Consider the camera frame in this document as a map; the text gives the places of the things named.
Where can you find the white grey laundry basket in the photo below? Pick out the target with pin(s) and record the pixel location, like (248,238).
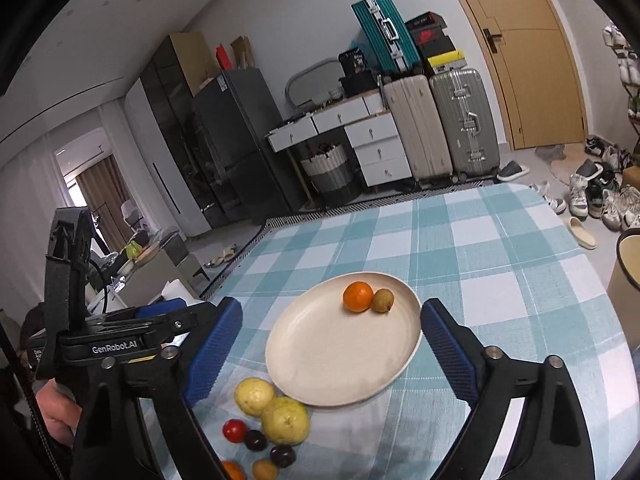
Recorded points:
(330,175)

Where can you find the red paper bag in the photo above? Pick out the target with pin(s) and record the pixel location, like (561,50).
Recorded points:
(225,58)

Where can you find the beige trash bin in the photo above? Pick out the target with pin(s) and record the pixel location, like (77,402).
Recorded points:
(627,270)

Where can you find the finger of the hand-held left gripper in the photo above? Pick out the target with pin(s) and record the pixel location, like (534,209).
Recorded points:
(177,322)
(162,306)

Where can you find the orange mandarin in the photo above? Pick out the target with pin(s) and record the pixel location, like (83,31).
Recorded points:
(358,297)

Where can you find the pile of shoes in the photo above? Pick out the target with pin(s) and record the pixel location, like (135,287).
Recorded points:
(600,190)

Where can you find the beige slipper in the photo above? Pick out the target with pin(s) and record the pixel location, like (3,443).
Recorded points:
(582,234)

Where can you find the teal suitcase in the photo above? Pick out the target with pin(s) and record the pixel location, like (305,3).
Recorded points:
(382,30)

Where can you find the black storage bin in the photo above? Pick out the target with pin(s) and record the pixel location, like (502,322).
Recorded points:
(359,83)

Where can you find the black shoe box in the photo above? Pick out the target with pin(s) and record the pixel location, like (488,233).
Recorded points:
(425,21)

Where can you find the oval mirror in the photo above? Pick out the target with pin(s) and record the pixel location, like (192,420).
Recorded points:
(312,82)

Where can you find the dark purple plum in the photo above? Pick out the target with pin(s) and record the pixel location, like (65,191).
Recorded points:
(255,440)
(283,455)

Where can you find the silver suitcase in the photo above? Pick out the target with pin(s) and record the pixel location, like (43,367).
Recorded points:
(465,120)

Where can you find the large cardboard box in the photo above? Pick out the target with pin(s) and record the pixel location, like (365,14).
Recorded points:
(192,62)

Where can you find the wooden door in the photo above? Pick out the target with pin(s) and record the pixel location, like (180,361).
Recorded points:
(525,60)

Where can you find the shoe rack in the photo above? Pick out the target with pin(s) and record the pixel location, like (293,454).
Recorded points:
(627,70)

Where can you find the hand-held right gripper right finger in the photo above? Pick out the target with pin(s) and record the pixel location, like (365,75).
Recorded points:
(445,355)

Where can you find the grey slipper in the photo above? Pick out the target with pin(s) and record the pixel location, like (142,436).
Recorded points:
(512,172)

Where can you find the brown kiwi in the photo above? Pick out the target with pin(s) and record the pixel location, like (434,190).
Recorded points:
(383,301)

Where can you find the brown curtain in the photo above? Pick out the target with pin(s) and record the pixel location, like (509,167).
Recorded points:
(102,200)

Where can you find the yellow green bag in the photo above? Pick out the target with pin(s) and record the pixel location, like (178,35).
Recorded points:
(133,250)

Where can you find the white dresser with drawers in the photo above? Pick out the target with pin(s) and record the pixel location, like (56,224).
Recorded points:
(380,150)

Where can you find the yellow black box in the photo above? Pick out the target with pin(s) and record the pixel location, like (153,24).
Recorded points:
(445,61)

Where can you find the small red tomato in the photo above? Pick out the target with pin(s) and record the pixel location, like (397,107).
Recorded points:
(234,472)
(234,430)

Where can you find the beige suitcase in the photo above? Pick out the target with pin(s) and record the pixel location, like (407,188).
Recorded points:
(417,130)

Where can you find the white tall cabinet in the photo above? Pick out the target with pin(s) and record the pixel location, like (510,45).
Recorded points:
(160,185)

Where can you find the dark glass cabinet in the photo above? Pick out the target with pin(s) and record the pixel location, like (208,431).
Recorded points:
(172,120)

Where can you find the dark grey fridge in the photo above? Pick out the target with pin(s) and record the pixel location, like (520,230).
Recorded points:
(245,140)

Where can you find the black box red logo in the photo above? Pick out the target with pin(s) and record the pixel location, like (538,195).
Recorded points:
(430,36)

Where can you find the cream round plate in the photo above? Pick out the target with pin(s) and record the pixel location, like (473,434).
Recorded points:
(340,355)

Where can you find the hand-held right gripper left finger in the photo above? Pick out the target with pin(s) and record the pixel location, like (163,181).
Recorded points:
(215,350)

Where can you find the white chair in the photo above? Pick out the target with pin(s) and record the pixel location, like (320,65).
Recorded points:
(132,214)

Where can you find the person's left hand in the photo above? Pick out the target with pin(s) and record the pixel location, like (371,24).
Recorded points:
(57,410)

